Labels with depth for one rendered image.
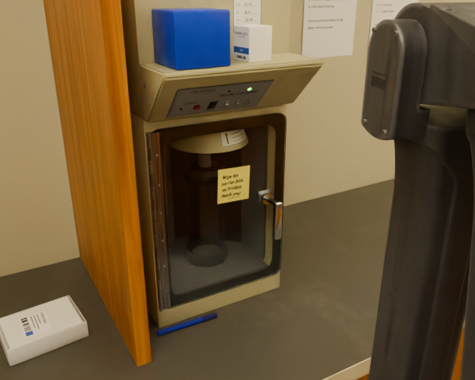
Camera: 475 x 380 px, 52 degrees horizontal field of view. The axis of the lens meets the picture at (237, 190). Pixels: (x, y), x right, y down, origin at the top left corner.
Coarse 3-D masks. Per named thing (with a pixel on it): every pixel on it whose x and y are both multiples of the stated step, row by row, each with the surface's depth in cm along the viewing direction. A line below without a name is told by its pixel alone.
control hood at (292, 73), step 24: (144, 72) 84; (168, 72) 77; (192, 72) 78; (216, 72) 81; (240, 72) 83; (264, 72) 86; (288, 72) 89; (312, 72) 92; (144, 96) 86; (168, 96) 81; (264, 96) 94; (288, 96) 98
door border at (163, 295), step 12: (156, 144) 91; (156, 156) 92; (156, 168) 92; (156, 180) 93; (156, 192) 94; (156, 204) 95; (156, 216) 96; (156, 228) 97; (156, 252) 98; (168, 276) 102; (168, 288) 103; (168, 300) 104
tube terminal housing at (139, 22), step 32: (128, 0) 84; (160, 0) 83; (192, 0) 86; (224, 0) 89; (288, 0) 96; (128, 32) 87; (288, 32) 98; (128, 64) 90; (160, 128) 91; (256, 288) 118; (160, 320) 107
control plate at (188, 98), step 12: (228, 84) 85; (240, 84) 86; (252, 84) 88; (264, 84) 89; (180, 96) 83; (192, 96) 84; (204, 96) 85; (216, 96) 87; (228, 96) 89; (240, 96) 90; (252, 96) 92; (192, 108) 88; (204, 108) 89; (216, 108) 91; (228, 108) 93
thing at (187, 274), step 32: (192, 128) 93; (224, 128) 97; (256, 128) 101; (192, 160) 96; (224, 160) 99; (256, 160) 103; (192, 192) 98; (256, 192) 106; (192, 224) 101; (224, 224) 105; (256, 224) 109; (192, 256) 104; (224, 256) 108; (256, 256) 113; (192, 288) 107; (224, 288) 111
